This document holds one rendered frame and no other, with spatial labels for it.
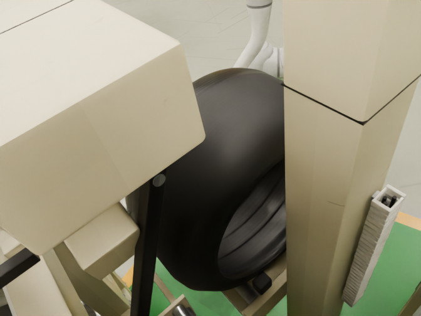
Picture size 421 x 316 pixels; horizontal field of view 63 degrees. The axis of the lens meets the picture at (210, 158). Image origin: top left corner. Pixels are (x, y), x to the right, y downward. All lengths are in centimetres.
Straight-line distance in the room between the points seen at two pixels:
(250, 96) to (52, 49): 44
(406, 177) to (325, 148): 210
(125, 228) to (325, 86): 35
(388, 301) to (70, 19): 198
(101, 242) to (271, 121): 40
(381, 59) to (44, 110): 33
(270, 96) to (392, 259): 164
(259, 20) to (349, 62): 104
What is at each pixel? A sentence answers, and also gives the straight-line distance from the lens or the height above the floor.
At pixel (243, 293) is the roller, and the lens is 111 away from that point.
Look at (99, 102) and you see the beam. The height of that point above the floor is 177.
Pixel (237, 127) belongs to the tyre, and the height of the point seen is 149.
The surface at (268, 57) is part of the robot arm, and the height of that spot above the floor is 96.
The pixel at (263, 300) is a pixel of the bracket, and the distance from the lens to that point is 107.
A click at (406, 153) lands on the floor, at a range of 274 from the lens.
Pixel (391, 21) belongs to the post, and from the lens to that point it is 38.
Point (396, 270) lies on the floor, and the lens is 223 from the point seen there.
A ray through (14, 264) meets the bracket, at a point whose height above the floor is 162.
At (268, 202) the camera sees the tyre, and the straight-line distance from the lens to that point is 123.
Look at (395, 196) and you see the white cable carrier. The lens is 67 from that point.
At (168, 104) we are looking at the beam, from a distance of 39.
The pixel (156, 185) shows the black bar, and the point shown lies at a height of 160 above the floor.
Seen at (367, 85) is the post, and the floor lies 171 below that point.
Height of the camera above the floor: 196
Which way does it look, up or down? 47 degrees down
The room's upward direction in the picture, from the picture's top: 14 degrees counter-clockwise
